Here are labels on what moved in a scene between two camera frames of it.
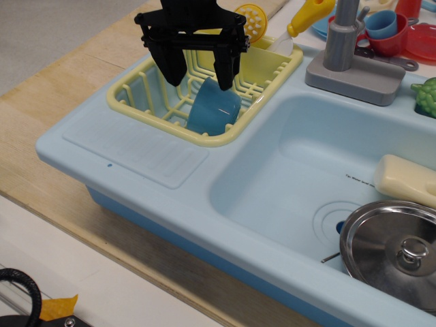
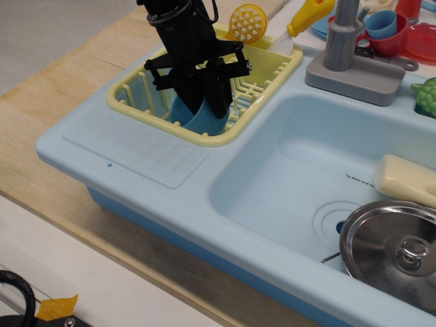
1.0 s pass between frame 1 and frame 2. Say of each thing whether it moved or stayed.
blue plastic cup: moved
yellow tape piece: stayed
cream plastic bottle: stayed
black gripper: moved
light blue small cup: stayed
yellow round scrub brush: stayed
